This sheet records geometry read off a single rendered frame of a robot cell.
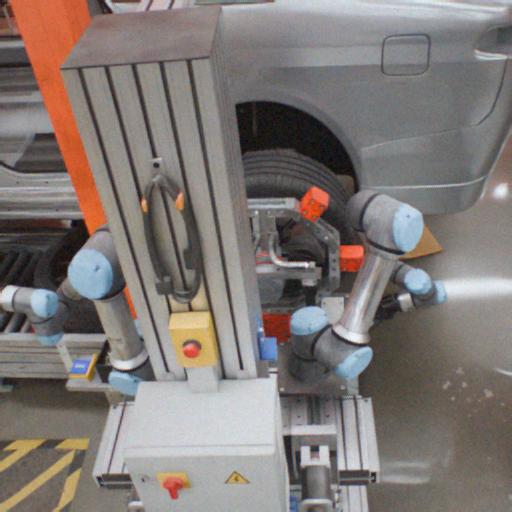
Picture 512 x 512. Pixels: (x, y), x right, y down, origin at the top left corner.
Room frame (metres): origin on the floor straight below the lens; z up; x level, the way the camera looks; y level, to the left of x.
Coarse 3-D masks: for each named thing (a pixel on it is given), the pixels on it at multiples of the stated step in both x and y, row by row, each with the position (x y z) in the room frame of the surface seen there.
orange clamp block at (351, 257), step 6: (342, 246) 1.83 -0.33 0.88; (348, 246) 1.82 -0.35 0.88; (354, 246) 1.82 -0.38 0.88; (360, 246) 1.81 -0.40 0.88; (342, 252) 1.79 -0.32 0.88; (348, 252) 1.79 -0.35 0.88; (354, 252) 1.78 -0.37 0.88; (360, 252) 1.78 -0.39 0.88; (342, 258) 1.76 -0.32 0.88; (348, 258) 1.76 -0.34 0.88; (354, 258) 1.75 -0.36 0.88; (360, 258) 1.75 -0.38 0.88; (342, 264) 1.76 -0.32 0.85; (348, 264) 1.76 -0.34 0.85; (354, 264) 1.75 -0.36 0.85; (360, 264) 1.75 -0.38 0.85; (342, 270) 1.76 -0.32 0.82; (348, 270) 1.76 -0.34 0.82; (354, 270) 1.75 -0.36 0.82
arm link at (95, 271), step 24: (96, 240) 1.28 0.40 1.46; (72, 264) 1.22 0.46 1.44; (96, 264) 1.20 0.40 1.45; (96, 288) 1.18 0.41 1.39; (120, 288) 1.22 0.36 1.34; (120, 312) 1.22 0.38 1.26; (120, 336) 1.21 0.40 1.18; (120, 360) 1.22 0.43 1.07; (144, 360) 1.22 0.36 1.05; (120, 384) 1.20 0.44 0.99
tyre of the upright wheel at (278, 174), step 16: (256, 160) 2.05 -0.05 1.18; (272, 160) 2.03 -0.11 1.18; (288, 160) 2.03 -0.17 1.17; (304, 160) 2.05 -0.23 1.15; (256, 176) 1.93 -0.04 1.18; (272, 176) 1.92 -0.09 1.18; (288, 176) 1.92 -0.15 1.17; (304, 176) 1.94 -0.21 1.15; (320, 176) 1.98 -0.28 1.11; (336, 176) 2.05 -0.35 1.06; (256, 192) 1.90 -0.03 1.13; (272, 192) 1.89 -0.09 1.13; (288, 192) 1.88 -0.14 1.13; (304, 192) 1.87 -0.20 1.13; (336, 192) 1.95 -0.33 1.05; (336, 208) 1.86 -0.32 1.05; (336, 224) 1.85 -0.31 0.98; (352, 240) 1.85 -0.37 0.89
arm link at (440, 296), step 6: (438, 282) 1.49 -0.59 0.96; (438, 288) 1.47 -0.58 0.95; (444, 288) 1.48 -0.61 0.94; (438, 294) 1.45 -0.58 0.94; (444, 294) 1.45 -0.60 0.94; (414, 300) 1.47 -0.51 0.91; (432, 300) 1.45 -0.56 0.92; (438, 300) 1.45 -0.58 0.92; (444, 300) 1.45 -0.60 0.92; (414, 306) 1.46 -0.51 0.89; (420, 306) 1.46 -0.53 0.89; (426, 306) 1.46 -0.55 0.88
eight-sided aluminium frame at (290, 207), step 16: (256, 208) 1.82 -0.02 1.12; (272, 208) 1.81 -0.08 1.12; (288, 208) 1.80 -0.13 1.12; (304, 224) 1.79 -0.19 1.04; (320, 224) 1.81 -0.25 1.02; (336, 240) 1.77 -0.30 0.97; (336, 256) 1.77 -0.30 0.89; (336, 272) 1.77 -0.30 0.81; (320, 288) 1.79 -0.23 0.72; (336, 288) 1.76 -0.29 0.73; (272, 304) 1.85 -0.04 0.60; (288, 304) 1.84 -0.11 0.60; (304, 304) 1.79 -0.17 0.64
